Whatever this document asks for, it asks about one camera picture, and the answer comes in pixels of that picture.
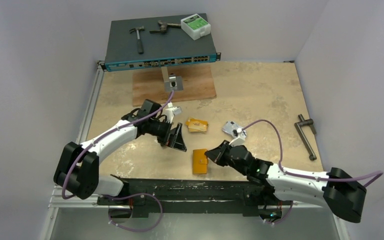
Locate rusty pliers tool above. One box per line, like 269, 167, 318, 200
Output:
149, 20, 182, 34

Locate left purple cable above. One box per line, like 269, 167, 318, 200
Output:
61, 90, 176, 233

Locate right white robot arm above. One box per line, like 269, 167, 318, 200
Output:
204, 141, 367, 223

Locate orange leather card holder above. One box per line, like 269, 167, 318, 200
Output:
192, 148, 208, 175

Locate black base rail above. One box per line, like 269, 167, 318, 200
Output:
97, 178, 291, 221

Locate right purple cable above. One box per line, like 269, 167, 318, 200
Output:
241, 119, 384, 226

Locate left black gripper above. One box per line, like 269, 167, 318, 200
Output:
148, 119, 186, 151

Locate wooden board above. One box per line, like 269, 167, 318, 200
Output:
132, 64, 217, 107

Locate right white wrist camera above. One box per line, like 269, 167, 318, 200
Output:
229, 127, 246, 147

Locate aluminium frame rail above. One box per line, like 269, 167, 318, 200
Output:
48, 61, 107, 210

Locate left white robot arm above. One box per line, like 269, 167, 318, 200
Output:
53, 99, 187, 205

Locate blue network switch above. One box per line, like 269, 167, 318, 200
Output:
103, 15, 221, 72

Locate white green electrical box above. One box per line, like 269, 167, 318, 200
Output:
180, 13, 211, 41

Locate grey metal crank handle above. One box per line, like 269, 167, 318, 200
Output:
294, 114, 317, 161

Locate metal post bracket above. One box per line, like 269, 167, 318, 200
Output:
161, 66, 184, 93

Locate claw hammer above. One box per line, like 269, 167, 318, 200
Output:
129, 26, 145, 55

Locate purple cable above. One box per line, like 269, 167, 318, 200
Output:
241, 119, 384, 226
61, 90, 176, 233

